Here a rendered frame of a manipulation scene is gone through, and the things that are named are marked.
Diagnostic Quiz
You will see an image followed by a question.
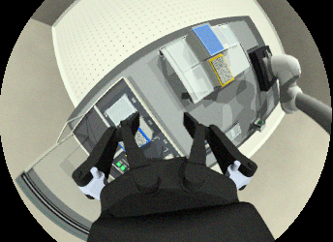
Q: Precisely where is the white ready key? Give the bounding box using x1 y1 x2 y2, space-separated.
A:
251 117 266 132

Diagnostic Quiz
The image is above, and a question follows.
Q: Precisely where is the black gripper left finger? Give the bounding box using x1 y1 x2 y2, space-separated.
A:
72 112 159 200

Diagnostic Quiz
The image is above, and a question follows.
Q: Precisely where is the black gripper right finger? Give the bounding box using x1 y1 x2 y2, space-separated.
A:
183 112 257 191

